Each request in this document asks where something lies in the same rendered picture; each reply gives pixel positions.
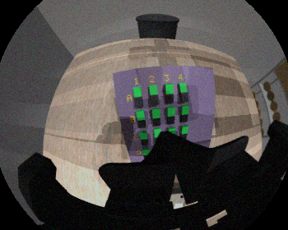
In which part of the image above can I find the purple switch panel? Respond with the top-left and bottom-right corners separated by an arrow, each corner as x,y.
112,65 -> 215,163

